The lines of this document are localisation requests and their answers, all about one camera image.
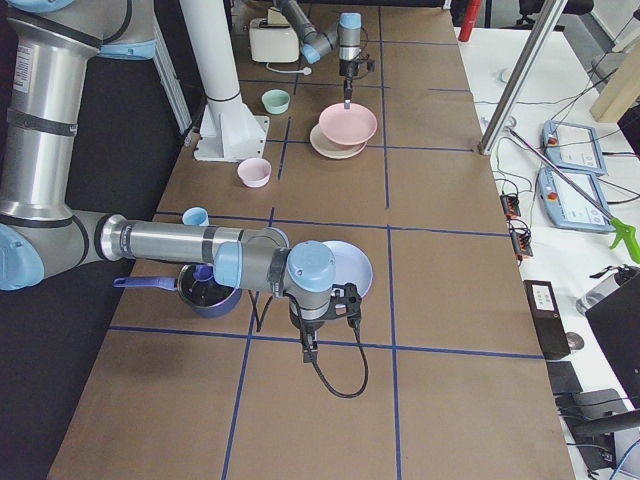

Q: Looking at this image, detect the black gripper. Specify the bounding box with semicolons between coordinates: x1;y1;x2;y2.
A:
339;59;360;108
299;320;323;364

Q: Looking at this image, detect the pink plate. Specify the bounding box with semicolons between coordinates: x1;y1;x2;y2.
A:
318;103;378;146

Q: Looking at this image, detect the blue plate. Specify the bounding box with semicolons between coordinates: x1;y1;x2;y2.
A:
323;240;374;298

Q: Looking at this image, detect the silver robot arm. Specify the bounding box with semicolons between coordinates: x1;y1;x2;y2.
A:
1;59;184;379
273;0;368;110

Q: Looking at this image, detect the cream plate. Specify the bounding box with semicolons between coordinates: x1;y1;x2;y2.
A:
310;124;367;160

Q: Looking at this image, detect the green bowl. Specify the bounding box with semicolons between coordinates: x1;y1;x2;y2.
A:
261;89;290;115

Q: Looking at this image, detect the cream toaster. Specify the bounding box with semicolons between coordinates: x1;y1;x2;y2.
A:
249;18;299;63

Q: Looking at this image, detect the bread slice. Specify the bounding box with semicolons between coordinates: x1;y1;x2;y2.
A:
266;7;290;28

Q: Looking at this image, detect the pink bowl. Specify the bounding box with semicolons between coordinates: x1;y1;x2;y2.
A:
237;158;272;188

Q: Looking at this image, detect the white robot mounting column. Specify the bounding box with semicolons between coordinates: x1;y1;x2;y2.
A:
180;0;269;162

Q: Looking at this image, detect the dark blue saucepan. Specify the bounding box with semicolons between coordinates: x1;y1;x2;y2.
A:
112;264;242;318

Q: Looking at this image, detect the red cylinder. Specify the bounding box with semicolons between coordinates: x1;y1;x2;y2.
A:
458;0;484;43

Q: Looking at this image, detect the light blue cup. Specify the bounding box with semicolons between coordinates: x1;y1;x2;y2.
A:
182;207;209;226

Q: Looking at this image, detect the far teach pendant tablet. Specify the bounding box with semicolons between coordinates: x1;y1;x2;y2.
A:
541;120;607;176

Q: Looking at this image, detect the teach pendant tablet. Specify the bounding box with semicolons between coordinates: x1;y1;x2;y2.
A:
537;167;614;233
541;120;607;176

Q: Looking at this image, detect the black box with label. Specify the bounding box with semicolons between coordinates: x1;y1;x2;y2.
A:
523;280;570;360

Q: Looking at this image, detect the near teach pendant tablet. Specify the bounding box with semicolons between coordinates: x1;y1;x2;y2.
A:
537;167;614;233

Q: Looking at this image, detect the white power cable with plug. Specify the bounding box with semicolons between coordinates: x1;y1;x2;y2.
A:
264;61;314;77

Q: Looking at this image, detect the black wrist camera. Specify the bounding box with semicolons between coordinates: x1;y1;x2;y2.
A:
330;283;362;330

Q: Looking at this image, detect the aluminium frame post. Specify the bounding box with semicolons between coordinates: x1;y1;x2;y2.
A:
478;0;568;155

